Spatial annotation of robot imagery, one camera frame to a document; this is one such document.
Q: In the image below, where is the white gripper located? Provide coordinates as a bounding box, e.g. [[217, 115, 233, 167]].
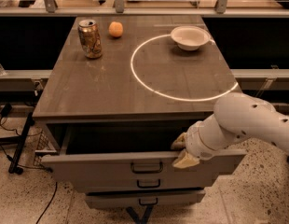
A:
[[171, 121, 215, 169]]

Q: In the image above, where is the grey top drawer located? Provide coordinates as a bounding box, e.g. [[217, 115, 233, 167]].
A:
[[42, 125, 246, 185]]

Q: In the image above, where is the grey drawer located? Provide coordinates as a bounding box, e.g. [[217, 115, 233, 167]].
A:
[[42, 125, 246, 185], [74, 178, 213, 193], [85, 189, 206, 209]]

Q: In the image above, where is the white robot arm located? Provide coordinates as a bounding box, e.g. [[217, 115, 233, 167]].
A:
[[172, 92, 289, 169]]

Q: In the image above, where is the grey drawer cabinet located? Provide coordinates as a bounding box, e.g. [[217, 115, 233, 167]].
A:
[[32, 14, 253, 211]]

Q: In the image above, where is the grey bottom drawer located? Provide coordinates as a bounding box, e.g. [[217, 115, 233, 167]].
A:
[[85, 189, 206, 209]]

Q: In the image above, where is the grey middle drawer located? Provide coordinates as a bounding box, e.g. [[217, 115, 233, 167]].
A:
[[74, 178, 213, 193]]

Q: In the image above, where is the white bowl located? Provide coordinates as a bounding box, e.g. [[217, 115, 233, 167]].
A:
[[171, 26, 211, 51]]

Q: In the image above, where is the orange fruit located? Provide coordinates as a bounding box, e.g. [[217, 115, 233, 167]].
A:
[[108, 21, 123, 38]]

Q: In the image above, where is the gold soda can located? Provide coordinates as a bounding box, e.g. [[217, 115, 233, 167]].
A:
[[77, 19, 103, 59]]

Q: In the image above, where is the black stand leg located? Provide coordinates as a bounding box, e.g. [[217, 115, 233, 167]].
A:
[[8, 113, 34, 175]]

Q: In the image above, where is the wire mesh basket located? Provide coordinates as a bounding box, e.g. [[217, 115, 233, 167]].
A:
[[33, 133, 56, 167]]

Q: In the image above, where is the black floor cable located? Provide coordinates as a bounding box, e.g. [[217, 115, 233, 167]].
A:
[[0, 109, 59, 224]]

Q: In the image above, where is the metal rail frame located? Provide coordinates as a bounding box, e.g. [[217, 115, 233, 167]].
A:
[[0, 70, 51, 91]]

